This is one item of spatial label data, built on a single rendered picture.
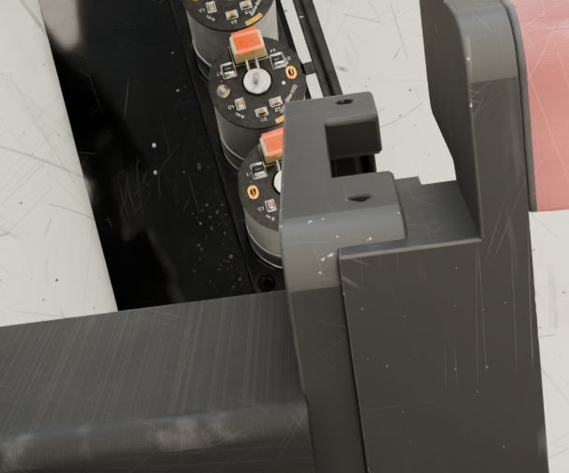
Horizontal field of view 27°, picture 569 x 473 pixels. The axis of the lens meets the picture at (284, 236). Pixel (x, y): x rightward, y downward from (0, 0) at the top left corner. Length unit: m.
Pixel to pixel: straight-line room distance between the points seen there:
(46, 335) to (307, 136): 0.04
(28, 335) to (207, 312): 0.02
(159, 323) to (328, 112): 0.04
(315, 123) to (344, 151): 0.01
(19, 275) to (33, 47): 0.07
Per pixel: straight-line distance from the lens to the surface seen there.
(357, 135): 0.16
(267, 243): 0.31
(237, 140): 0.31
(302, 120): 0.17
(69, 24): 0.37
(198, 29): 0.32
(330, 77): 0.30
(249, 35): 0.30
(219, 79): 0.30
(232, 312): 0.15
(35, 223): 0.36
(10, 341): 0.16
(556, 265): 0.36
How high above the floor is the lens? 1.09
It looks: 75 degrees down
